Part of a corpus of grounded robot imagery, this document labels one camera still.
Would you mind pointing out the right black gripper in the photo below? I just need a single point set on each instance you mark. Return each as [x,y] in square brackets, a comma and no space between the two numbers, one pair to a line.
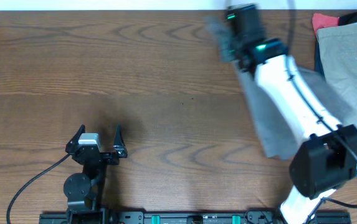
[223,45]

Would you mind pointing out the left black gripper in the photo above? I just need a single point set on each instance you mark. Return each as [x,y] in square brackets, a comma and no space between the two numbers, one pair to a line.
[119,149]

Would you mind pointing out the grey shorts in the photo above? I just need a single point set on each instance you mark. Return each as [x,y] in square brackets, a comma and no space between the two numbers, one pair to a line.
[273,130]

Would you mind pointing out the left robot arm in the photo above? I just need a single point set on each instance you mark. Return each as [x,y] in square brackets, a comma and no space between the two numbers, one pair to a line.
[84,189]

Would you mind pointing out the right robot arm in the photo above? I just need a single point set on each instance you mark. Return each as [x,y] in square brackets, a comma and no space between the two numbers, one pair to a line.
[327,151]

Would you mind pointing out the red cloth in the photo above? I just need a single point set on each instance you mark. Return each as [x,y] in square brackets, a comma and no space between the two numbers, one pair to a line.
[320,21]

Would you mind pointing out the navy blue cloth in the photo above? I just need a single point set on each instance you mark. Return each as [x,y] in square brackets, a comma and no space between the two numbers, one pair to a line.
[318,67]

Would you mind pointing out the beige folded trousers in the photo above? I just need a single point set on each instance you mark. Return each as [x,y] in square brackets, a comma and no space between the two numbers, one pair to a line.
[338,53]

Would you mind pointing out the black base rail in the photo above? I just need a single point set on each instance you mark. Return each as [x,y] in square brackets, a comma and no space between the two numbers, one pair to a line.
[197,217]

